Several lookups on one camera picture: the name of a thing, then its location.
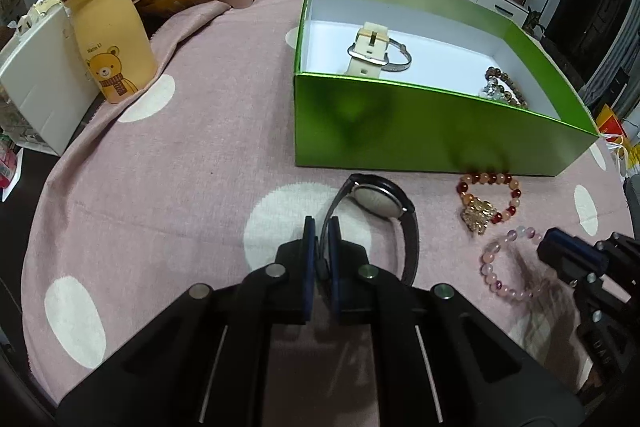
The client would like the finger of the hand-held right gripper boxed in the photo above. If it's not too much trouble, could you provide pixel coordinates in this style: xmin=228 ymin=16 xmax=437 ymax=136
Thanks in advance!
xmin=595 ymin=232 xmax=640 ymax=288
xmin=537 ymin=228 xmax=607 ymax=285

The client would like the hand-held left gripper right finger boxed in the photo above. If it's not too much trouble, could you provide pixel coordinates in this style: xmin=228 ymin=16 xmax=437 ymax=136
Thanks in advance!
xmin=327 ymin=216 xmax=586 ymax=427

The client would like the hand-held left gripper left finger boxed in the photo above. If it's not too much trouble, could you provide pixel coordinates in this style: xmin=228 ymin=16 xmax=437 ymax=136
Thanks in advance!
xmin=55 ymin=216 xmax=317 ymax=427

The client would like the black wristwatch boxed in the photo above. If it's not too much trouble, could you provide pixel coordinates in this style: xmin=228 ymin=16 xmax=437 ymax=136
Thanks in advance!
xmin=320 ymin=173 xmax=420 ymax=288

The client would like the pink bead bracelet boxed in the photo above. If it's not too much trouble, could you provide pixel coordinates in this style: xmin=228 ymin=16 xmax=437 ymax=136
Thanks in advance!
xmin=479 ymin=227 xmax=556 ymax=303

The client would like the green cardboard box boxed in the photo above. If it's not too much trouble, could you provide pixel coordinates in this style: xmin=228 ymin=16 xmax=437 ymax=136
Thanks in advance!
xmin=293 ymin=0 xmax=600 ymax=178

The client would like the brown bead bracelet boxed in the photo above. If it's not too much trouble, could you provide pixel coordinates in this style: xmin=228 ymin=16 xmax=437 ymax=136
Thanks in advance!
xmin=479 ymin=66 xmax=530 ymax=110

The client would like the silver bangle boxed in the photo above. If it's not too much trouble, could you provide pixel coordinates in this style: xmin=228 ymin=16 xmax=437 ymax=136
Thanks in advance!
xmin=385 ymin=38 xmax=413 ymax=72

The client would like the white wristwatch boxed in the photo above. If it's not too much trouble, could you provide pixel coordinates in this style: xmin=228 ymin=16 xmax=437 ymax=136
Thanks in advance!
xmin=346 ymin=22 xmax=391 ymax=76

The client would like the yellow red paper bag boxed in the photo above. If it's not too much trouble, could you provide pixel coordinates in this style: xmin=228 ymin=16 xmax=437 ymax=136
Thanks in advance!
xmin=597 ymin=104 xmax=626 ymax=138

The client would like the pink polka dot tablecloth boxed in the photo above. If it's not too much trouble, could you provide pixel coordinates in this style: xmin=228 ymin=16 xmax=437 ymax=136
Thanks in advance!
xmin=20 ymin=0 xmax=631 ymax=427

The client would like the small potted plant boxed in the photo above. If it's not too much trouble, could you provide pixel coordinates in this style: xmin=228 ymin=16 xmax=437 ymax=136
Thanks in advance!
xmin=524 ymin=9 xmax=548 ymax=40

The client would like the yellow bear bottle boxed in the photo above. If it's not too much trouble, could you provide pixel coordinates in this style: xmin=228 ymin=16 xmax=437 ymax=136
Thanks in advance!
xmin=45 ymin=0 xmax=160 ymax=105

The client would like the white storage basket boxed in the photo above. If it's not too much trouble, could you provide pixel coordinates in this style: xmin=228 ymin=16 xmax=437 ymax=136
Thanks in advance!
xmin=0 ymin=4 xmax=101 ymax=156

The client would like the red orange bead bracelet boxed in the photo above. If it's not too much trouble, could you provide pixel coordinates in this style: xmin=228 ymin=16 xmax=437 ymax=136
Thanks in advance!
xmin=455 ymin=172 xmax=523 ymax=235

